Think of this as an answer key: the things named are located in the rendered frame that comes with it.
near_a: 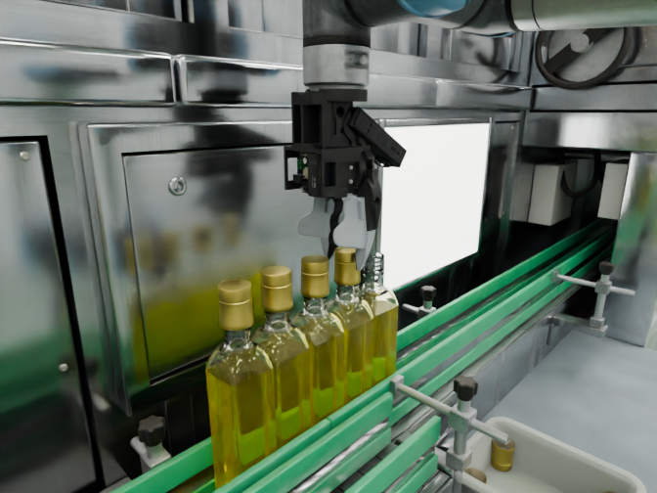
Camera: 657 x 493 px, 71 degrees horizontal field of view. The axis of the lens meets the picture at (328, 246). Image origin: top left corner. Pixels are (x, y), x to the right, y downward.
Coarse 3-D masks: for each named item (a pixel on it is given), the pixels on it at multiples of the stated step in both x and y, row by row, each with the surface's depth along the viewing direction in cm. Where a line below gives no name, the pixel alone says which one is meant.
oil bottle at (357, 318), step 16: (336, 304) 60; (352, 304) 60; (368, 304) 61; (352, 320) 59; (368, 320) 61; (352, 336) 59; (368, 336) 61; (352, 352) 60; (368, 352) 62; (352, 368) 60; (368, 368) 63; (352, 384) 61; (368, 384) 64
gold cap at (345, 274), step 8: (336, 248) 59; (344, 248) 59; (352, 248) 59; (336, 256) 58; (344, 256) 58; (352, 256) 58; (336, 264) 59; (344, 264) 58; (352, 264) 58; (336, 272) 59; (344, 272) 58; (352, 272) 58; (360, 272) 60; (336, 280) 59; (344, 280) 59; (352, 280) 59; (360, 280) 60
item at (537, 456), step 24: (480, 432) 73; (504, 432) 76; (528, 432) 74; (480, 456) 73; (528, 456) 74; (552, 456) 71; (576, 456) 69; (504, 480) 73; (528, 480) 73; (552, 480) 72; (576, 480) 69; (600, 480) 67; (624, 480) 65
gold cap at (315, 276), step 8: (304, 256) 56; (312, 256) 56; (320, 256) 56; (304, 264) 54; (312, 264) 54; (320, 264) 54; (328, 264) 55; (304, 272) 55; (312, 272) 54; (320, 272) 54; (328, 272) 56; (304, 280) 55; (312, 280) 54; (320, 280) 54; (328, 280) 56; (304, 288) 55; (312, 288) 55; (320, 288) 55; (328, 288) 56; (312, 296) 55; (320, 296) 55
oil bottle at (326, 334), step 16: (304, 320) 56; (320, 320) 55; (336, 320) 57; (320, 336) 55; (336, 336) 57; (320, 352) 55; (336, 352) 57; (320, 368) 56; (336, 368) 58; (320, 384) 56; (336, 384) 59; (320, 400) 57; (336, 400) 59; (320, 416) 57
